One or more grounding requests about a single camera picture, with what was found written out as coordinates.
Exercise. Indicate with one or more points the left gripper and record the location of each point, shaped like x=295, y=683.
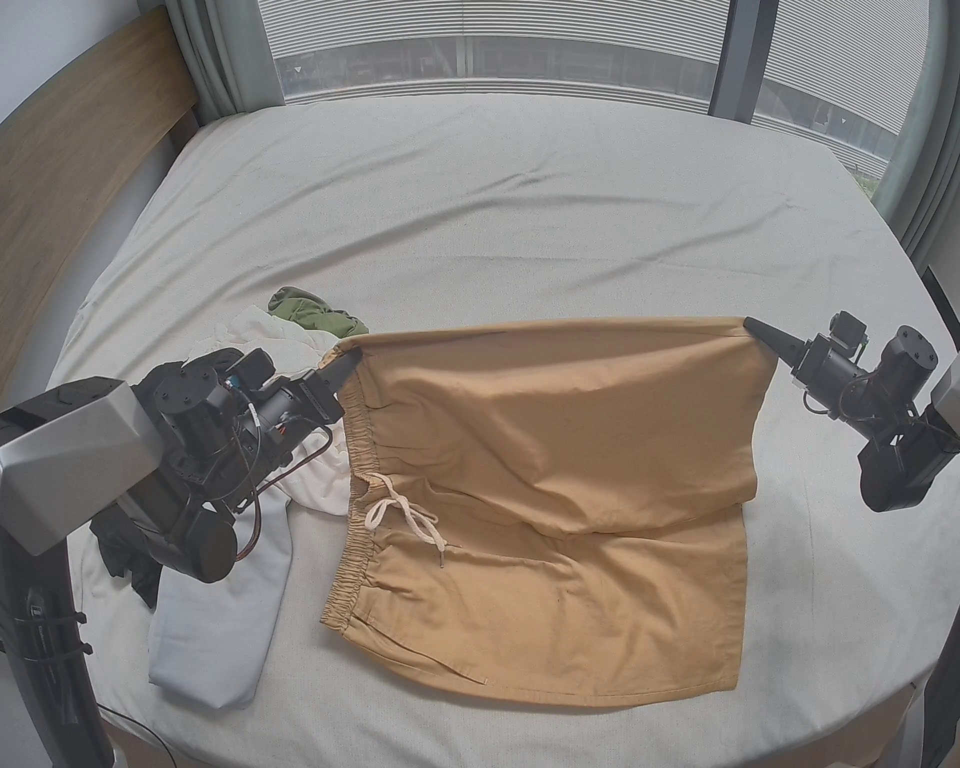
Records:
x=292, y=409

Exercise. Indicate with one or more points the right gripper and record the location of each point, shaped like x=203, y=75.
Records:
x=821, y=364

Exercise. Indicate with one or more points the tan shorts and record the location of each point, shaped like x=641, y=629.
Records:
x=562, y=487

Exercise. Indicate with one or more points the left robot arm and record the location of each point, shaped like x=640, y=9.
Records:
x=75, y=442

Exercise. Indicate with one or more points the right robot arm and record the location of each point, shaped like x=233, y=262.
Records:
x=911, y=352

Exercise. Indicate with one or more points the bed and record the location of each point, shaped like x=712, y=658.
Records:
x=562, y=225

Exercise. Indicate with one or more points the white garment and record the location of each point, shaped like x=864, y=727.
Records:
x=322, y=480

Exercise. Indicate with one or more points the green garment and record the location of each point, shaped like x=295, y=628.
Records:
x=307, y=311

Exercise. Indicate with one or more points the black T-shirt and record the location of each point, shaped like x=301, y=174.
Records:
x=124, y=555

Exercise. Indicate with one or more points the pale grey garment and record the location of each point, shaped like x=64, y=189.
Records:
x=217, y=622

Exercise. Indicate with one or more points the grey-green curtain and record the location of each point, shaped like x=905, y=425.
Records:
x=926, y=150
x=217, y=60

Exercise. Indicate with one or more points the window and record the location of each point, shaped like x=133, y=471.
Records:
x=525, y=45

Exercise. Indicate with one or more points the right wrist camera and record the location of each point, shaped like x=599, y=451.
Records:
x=847, y=328

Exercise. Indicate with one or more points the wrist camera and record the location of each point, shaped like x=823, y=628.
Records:
x=847, y=328
x=253, y=367

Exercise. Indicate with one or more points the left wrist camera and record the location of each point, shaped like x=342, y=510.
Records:
x=253, y=367

